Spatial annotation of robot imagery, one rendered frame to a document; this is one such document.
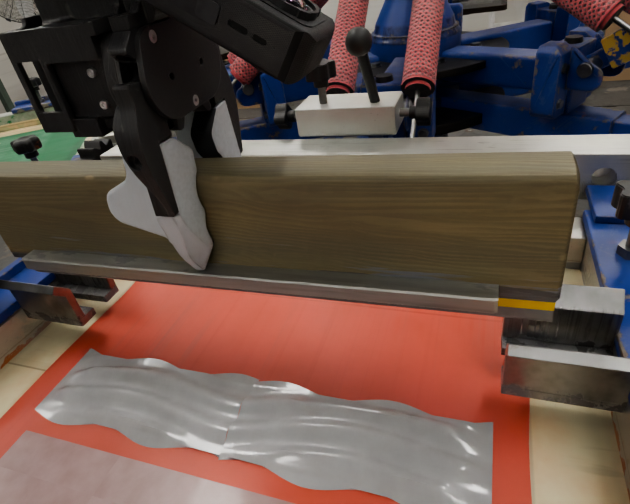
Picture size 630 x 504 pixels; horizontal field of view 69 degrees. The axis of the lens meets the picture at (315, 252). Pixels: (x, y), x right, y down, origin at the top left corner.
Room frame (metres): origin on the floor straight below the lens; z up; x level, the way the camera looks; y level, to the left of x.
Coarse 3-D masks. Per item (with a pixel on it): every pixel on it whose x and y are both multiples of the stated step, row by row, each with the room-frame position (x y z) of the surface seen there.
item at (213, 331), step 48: (144, 288) 0.41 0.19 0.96; (192, 288) 0.40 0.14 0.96; (96, 336) 0.35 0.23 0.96; (144, 336) 0.33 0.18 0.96; (192, 336) 0.32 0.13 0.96; (240, 336) 0.31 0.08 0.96; (48, 384) 0.29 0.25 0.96; (0, 432) 0.25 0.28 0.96; (48, 432) 0.24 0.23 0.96; (96, 432) 0.23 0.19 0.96; (0, 480) 0.20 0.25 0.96; (48, 480) 0.20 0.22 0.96; (96, 480) 0.19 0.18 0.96; (144, 480) 0.19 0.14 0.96; (192, 480) 0.18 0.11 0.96
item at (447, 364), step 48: (288, 336) 0.30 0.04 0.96; (336, 336) 0.29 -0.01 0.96; (384, 336) 0.28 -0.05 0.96; (432, 336) 0.27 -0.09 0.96; (480, 336) 0.26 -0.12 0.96; (336, 384) 0.24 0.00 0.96; (384, 384) 0.23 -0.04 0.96; (432, 384) 0.22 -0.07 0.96; (480, 384) 0.22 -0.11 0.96; (528, 432) 0.17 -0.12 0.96; (240, 480) 0.17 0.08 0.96; (528, 480) 0.14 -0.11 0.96
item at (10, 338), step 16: (576, 224) 0.35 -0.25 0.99; (576, 240) 0.33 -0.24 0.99; (576, 256) 0.32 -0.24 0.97; (592, 272) 0.29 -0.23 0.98; (16, 320) 0.36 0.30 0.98; (32, 320) 0.37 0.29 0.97; (0, 336) 0.34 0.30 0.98; (16, 336) 0.35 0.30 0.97; (32, 336) 0.36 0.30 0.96; (0, 352) 0.33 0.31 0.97; (16, 352) 0.34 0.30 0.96; (0, 368) 0.32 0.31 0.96; (624, 416) 0.16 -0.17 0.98; (624, 432) 0.15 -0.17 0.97; (624, 448) 0.15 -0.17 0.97; (624, 464) 0.14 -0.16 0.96
